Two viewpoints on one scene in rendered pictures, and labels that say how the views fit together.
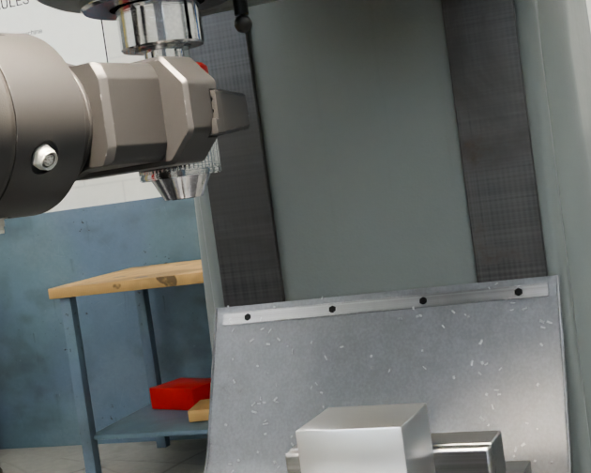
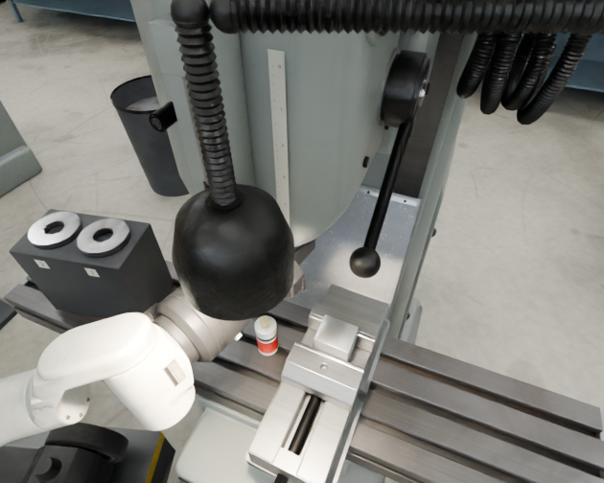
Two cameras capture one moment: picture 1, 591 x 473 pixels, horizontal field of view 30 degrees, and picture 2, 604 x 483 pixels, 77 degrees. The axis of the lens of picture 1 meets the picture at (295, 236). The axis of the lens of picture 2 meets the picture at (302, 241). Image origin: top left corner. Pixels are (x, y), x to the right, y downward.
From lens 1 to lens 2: 0.50 m
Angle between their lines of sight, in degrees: 43
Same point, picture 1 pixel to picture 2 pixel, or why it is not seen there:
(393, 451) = (343, 356)
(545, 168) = (432, 163)
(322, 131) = not seen: hidden behind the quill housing
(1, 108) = (221, 342)
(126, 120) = not seen: hidden behind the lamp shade
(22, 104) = (229, 334)
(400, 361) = (354, 212)
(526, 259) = (412, 191)
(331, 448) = (324, 346)
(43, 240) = not seen: outside the picture
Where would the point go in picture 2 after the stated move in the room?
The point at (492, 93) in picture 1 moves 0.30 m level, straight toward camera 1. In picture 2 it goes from (422, 130) to (418, 241)
